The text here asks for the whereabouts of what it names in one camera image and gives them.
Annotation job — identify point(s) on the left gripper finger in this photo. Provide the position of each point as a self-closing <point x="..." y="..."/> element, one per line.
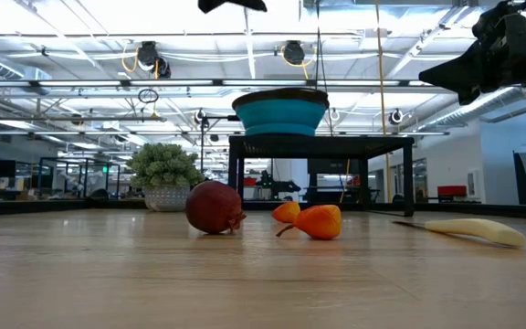
<point x="213" y="3"/>

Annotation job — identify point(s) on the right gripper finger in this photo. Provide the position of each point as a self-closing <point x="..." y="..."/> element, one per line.
<point x="448" y="85"/>
<point x="464" y="66"/>

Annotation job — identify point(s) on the blue collapsible bowl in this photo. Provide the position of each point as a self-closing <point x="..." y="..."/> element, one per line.
<point x="281" y="119"/>

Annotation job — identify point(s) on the pale yellow banana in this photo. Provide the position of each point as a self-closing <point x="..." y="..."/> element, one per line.
<point x="477" y="228"/>

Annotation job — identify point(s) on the small orange pear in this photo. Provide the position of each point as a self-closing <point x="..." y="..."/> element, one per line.
<point x="286" y="212"/>
<point x="318" y="224"/>

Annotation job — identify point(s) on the dark red pomegranate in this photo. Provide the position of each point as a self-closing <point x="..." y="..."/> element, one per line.
<point x="213" y="208"/>

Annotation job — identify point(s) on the black background robot arm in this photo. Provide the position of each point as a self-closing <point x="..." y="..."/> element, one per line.
<point x="274" y="186"/>

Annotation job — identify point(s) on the small black ceiling reel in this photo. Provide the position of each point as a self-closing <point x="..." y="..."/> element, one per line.
<point x="396" y="116"/>
<point x="200" y="116"/>

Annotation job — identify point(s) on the red box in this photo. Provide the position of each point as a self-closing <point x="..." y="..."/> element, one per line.
<point x="451" y="191"/>

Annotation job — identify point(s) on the black mesh metal shelf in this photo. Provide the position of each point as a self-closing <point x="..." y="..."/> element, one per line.
<point x="318" y="146"/>

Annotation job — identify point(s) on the green potted plant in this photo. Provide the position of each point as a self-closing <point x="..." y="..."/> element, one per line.
<point x="162" y="166"/>

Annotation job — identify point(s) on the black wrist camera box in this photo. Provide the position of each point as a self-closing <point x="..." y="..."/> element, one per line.
<point x="516" y="36"/>

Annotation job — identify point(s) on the black workstation frame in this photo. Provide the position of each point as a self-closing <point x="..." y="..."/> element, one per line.
<point x="80" y="160"/>

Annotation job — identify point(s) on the black metal table frame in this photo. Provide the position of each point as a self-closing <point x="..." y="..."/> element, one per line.
<point x="62" y="208"/>

